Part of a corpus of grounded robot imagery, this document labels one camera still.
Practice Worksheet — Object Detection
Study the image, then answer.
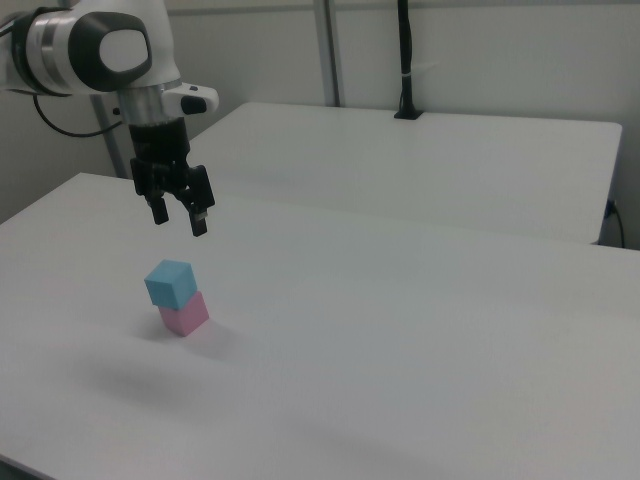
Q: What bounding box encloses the wide aluminium wall profile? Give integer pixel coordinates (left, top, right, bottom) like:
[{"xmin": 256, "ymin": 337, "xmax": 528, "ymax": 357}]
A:
[{"xmin": 313, "ymin": 0, "xmax": 347, "ymax": 108}]

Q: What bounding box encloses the pink foam cube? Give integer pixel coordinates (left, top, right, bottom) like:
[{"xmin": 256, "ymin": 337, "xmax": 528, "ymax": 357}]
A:
[{"xmin": 157, "ymin": 290, "xmax": 211, "ymax": 338}]

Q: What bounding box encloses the black wall cable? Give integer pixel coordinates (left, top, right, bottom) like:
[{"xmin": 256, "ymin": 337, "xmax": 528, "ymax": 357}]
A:
[{"xmin": 606, "ymin": 198, "xmax": 627, "ymax": 248}]

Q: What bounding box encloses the thin aluminium frame post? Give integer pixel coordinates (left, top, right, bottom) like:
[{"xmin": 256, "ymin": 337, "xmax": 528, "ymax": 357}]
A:
[{"xmin": 88, "ymin": 93, "xmax": 127, "ymax": 179}]

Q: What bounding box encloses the black pole with base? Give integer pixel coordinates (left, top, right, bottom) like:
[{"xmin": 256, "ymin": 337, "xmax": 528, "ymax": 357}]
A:
[{"xmin": 393, "ymin": 0, "xmax": 426, "ymax": 121}]

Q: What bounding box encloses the blue foam cube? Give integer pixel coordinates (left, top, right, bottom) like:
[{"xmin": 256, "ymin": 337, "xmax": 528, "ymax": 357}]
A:
[{"xmin": 143, "ymin": 259, "xmax": 196, "ymax": 309}]

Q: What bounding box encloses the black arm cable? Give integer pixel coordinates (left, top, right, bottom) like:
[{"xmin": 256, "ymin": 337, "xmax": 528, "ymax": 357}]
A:
[{"xmin": 31, "ymin": 92, "xmax": 127, "ymax": 138}]

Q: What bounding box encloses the white side table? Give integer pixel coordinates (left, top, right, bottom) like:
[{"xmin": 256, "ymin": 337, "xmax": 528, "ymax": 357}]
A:
[{"xmin": 185, "ymin": 101, "xmax": 624, "ymax": 247}]

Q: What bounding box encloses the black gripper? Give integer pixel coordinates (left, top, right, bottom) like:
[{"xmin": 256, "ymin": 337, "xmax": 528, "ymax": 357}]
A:
[{"xmin": 127, "ymin": 115, "xmax": 217, "ymax": 238}]

